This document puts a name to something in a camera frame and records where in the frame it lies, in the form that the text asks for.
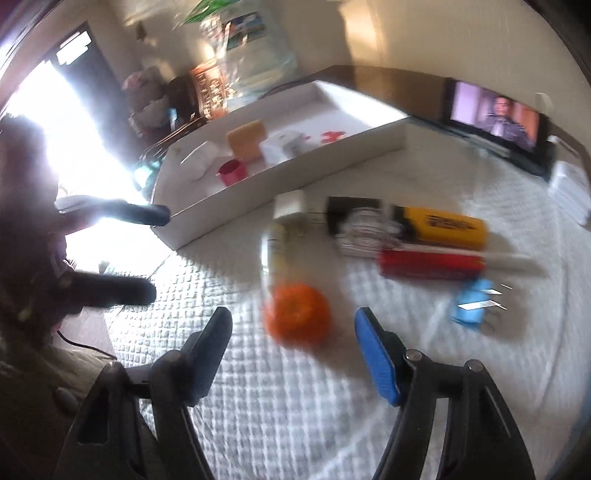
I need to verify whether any clear plastic bag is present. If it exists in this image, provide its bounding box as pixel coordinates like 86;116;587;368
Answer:
198;0;298;112

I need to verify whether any red lighter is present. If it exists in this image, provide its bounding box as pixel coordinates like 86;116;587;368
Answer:
379;249;485;281

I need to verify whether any teal cushion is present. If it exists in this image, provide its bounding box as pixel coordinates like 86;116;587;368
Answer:
131;150;167;192

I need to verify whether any white quilted mat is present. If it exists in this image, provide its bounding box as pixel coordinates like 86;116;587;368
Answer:
104;115;591;480

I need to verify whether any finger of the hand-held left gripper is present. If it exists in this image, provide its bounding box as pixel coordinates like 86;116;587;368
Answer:
55;271;158;315
55;196;171;228

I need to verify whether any black smartphone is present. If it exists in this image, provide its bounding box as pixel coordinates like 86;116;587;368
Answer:
443;78;552;167

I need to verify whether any carved wooden chair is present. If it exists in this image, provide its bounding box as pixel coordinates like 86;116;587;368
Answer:
168;65;232;134

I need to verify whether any green plastic bag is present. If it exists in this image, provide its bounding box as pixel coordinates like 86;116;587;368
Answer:
182;0;232;24

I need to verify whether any yellow black battery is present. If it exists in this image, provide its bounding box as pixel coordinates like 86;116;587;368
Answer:
397;217;488;252
402;205;490;236

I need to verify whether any white charger plug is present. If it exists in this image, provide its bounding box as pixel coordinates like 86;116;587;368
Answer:
273;189;308;224

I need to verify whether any pile of paper clips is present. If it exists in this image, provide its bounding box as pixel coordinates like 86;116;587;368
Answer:
337;210;402;257

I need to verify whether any small yellow liquid vial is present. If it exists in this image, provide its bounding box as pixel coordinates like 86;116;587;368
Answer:
261;222;289;296

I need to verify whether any blue binder clip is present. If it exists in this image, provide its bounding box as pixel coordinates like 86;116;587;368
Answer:
450;277;513;330

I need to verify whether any person's beige jacket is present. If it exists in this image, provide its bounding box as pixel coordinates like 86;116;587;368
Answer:
0;339;153;480

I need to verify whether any pink cloth bundle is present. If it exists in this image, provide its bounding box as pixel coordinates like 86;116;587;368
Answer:
121;66;169;132

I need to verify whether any brown tape roll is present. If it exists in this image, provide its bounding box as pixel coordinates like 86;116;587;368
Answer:
226;119;269;160

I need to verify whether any white cardboard box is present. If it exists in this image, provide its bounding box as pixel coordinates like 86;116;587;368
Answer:
150;79;411;250

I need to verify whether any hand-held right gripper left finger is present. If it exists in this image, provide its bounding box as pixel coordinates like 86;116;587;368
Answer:
54;306;234;480

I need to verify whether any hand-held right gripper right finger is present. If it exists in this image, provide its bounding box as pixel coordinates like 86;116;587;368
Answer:
353;307;537;480

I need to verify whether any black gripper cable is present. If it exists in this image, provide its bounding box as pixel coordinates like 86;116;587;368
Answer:
55;329;118;360

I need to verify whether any white red medicine box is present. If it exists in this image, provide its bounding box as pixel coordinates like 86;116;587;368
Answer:
259;129;303;164

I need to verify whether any red lidded jar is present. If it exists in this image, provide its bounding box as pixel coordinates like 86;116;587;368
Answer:
217;158;247;186

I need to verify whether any orange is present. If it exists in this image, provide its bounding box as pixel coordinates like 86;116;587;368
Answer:
263;282;332;347

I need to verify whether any white power bank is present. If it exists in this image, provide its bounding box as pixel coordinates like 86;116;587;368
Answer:
549;159;591;222

